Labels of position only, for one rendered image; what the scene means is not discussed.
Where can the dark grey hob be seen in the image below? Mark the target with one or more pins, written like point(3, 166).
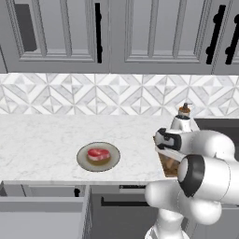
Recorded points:
point(217, 126)

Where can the grey wide upper cupboard door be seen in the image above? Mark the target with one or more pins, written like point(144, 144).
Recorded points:
point(56, 31)

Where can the brown soap dispenser bottle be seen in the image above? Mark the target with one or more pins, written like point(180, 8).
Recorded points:
point(184, 110)

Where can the grey round plate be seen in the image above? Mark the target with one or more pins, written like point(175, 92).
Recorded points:
point(115, 155)

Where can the grey open drawer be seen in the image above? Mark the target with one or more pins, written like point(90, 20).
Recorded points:
point(40, 211)

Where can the grey narrow drawer front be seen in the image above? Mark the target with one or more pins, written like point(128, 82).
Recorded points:
point(105, 189)

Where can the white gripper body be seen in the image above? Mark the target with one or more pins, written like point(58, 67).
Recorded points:
point(169, 154)

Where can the brown wooden cutting board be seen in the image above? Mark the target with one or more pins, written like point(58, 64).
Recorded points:
point(170, 168)

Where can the grey lower cupboard door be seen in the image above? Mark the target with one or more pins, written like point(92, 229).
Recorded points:
point(124, 221)

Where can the red raw meat steak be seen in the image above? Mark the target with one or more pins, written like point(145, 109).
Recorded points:
point(98, 153)

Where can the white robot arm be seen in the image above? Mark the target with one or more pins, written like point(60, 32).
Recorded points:
point(205, 174)

